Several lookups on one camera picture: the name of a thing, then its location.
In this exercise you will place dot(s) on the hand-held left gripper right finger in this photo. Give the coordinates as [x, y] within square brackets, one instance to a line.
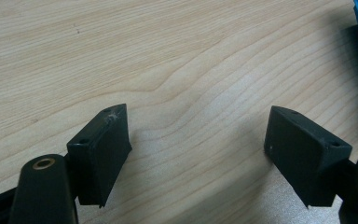
[304, 158]

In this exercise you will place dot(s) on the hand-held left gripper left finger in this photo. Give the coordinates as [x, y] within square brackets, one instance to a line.
[101, 155]

